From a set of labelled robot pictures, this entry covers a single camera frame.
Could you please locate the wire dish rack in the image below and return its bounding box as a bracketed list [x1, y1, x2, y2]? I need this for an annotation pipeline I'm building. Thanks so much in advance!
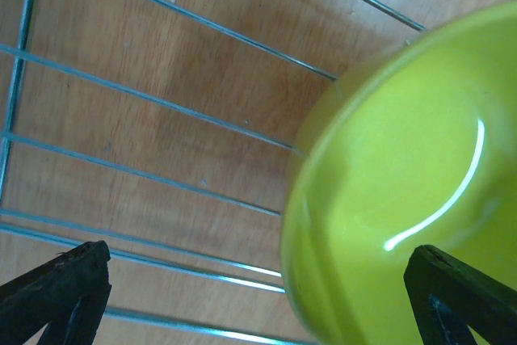
[1, 0, 516, 344]

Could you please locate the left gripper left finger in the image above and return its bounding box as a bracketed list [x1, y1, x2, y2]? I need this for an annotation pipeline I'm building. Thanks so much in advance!
[1, 241, 111, 344]

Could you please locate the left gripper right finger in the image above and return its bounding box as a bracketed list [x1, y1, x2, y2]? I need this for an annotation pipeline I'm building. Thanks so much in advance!
[404, 245, 516, 344]

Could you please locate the yellow-green bowl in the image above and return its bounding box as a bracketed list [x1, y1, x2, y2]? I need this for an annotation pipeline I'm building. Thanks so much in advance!
[280, 1, 516, 344]

